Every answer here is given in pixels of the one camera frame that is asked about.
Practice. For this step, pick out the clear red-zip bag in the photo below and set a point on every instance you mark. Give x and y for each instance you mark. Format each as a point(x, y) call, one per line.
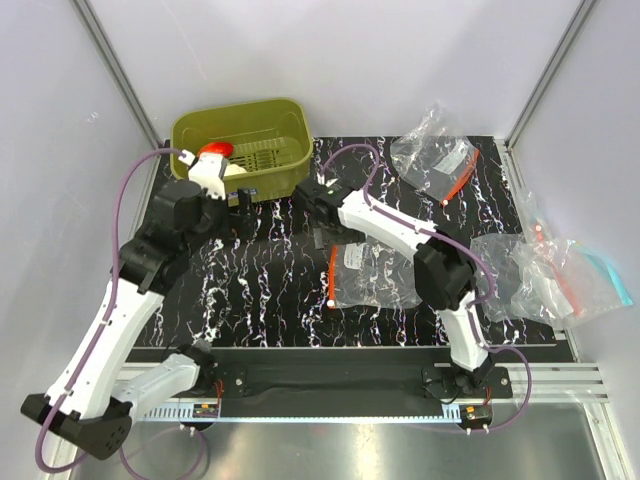
point(372, 274)

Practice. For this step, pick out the black marble pattern mat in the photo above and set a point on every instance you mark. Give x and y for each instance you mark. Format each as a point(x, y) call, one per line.
point(271, 290)

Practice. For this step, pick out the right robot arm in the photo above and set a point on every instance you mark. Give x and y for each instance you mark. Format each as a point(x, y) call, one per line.
point(443, 269)

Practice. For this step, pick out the olive green plastic basket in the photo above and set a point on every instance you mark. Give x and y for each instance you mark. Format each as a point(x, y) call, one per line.
point(271, 140)

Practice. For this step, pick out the white toy cauliflower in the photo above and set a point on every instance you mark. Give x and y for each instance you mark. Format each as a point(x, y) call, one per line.
point(233, 169)

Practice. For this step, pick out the clear bag under arm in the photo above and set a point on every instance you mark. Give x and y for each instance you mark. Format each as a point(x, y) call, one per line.
point(496, 252)

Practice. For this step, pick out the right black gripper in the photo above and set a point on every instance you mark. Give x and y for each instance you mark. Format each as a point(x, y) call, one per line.
point(319, 234)

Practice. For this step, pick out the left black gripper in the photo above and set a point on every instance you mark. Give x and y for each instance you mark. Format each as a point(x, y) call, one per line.
point(242, 224)

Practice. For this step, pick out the aluminium rail frame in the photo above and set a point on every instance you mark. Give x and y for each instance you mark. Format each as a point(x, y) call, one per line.
point(558, 424)

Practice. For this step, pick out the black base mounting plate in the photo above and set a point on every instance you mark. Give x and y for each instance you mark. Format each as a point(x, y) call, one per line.
point(415, 369)

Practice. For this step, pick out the clear blue-zip bag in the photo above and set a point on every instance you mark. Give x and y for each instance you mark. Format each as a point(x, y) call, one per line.
point(562, 282)

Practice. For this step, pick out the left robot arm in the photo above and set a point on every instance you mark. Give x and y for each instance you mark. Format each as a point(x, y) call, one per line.
point(85, 406)

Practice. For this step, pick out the clear bag at back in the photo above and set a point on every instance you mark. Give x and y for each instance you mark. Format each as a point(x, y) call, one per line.
point(435, 157)

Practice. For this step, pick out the red orange toy mango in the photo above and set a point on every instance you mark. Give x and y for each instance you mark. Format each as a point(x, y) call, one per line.
point(222, 148)

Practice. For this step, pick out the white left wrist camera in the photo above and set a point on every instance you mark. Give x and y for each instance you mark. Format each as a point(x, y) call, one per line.
point(207, 170)

